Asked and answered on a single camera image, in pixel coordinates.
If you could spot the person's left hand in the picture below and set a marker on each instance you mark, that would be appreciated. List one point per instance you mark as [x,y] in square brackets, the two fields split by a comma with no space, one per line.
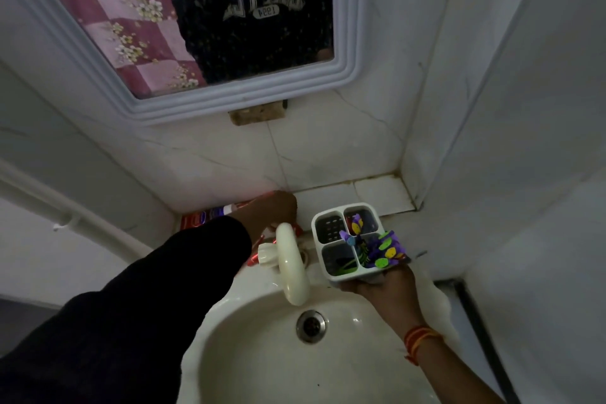
[270,214]

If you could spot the person's right hand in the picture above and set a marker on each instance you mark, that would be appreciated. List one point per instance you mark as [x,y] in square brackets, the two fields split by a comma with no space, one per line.
[390,299]

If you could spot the person's right fingers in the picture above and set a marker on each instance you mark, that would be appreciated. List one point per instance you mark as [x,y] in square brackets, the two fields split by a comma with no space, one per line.
[356,286]

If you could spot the person's left fingers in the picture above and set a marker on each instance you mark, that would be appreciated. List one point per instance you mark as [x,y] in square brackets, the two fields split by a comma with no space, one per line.
[288,209]

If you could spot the white four-compartment toothbrush holder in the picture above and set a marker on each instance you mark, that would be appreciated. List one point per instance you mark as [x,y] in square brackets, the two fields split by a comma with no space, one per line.
[329,228]

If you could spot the red toothpaste tube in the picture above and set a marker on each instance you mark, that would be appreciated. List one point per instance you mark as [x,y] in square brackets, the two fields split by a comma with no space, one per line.
[208,216]

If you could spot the person's right forearm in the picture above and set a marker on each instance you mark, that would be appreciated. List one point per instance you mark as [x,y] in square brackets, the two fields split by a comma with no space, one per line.
[454,375]

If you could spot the person's left forearm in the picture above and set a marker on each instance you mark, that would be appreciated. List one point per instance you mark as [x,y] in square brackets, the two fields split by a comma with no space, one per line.
[128,313]

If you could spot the green item in holder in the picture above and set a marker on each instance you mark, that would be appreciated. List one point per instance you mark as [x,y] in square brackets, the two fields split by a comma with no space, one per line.
[344,269]

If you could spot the purple colourful dotted toothbrush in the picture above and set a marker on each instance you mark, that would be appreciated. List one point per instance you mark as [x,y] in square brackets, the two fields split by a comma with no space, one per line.
[386,247]

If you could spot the white curved faucet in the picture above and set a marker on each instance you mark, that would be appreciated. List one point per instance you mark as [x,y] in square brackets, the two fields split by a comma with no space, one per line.
[291,266]

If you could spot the metal sink drain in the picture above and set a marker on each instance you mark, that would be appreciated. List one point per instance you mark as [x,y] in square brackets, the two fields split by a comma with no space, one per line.
[311,326]

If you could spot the white ceramic sink basin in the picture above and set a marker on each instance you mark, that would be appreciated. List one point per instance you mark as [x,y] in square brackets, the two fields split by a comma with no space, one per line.
[265,361]

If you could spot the brown mirror bracket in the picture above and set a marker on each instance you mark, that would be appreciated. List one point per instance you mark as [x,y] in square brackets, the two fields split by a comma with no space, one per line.
[257,114]

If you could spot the black door frame strip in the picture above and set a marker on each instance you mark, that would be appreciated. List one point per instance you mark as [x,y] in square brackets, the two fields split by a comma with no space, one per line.
[487,347]

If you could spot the white wall pipe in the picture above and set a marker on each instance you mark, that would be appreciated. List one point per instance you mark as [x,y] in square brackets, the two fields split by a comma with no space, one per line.
[71,219]

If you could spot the white framed wall mirror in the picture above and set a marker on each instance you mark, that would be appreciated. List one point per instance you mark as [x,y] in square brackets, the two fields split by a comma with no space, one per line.
[142,15]

